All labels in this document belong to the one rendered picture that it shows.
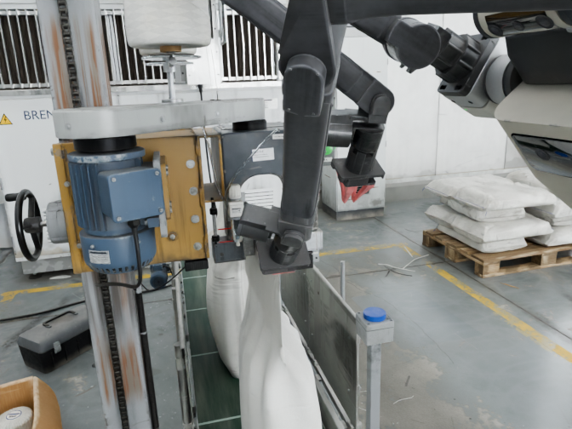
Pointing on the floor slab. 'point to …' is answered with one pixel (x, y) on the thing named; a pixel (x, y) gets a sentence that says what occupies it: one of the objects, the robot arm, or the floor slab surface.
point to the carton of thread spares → (48, 400)
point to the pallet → (483, 265)
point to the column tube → (131, 351)
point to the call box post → (373, 386)
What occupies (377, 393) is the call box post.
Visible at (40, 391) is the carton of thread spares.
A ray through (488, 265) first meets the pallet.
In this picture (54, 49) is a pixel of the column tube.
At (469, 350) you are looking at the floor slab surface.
